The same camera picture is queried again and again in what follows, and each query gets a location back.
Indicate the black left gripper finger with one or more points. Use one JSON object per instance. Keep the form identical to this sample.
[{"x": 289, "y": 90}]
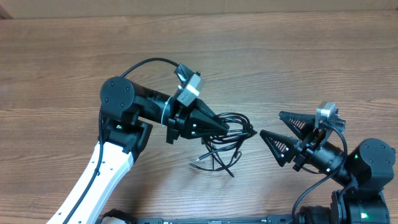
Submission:
[
  {"x": 203, "y": 111},
  {"x": 207, "y": 128}
]

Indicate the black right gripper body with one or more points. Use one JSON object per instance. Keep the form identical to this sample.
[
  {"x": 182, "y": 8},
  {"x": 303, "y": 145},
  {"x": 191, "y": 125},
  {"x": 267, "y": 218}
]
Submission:
[{"x": 306, "y": 149}]

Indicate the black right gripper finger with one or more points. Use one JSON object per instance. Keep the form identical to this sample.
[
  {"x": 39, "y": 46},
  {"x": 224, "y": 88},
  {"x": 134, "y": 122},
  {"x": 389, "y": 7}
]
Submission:
[
  {"x": 300, "y": 124},
  {"x": 283, "y": 148}
]

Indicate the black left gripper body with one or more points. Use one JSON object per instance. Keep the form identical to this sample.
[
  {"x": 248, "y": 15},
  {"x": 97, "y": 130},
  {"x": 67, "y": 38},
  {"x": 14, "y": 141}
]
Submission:
[{"x": 176, "y": 123}]

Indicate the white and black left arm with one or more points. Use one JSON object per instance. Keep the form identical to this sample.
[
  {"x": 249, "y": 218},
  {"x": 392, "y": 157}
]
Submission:
[{"x": 127, "y": 113}]

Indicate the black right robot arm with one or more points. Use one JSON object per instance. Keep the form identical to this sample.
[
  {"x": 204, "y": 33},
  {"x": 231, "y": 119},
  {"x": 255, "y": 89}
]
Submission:
[{"x": 362, "y": 173}]

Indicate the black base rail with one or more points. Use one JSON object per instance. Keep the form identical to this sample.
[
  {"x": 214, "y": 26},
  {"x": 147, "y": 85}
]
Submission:
[{"x": 119, "y": 217}]

